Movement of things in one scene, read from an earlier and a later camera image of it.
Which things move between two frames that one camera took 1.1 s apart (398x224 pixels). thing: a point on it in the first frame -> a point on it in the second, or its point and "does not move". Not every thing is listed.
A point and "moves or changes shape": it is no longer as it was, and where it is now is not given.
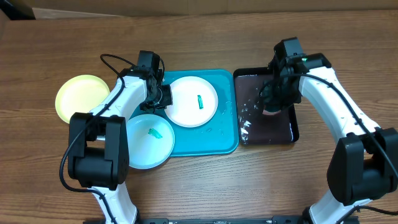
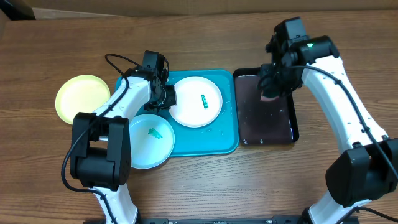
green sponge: (268, 113) moves or changes shape
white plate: (195, 102) does not move
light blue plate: (150, 140) does not move
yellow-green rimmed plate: (79, 93) does not move
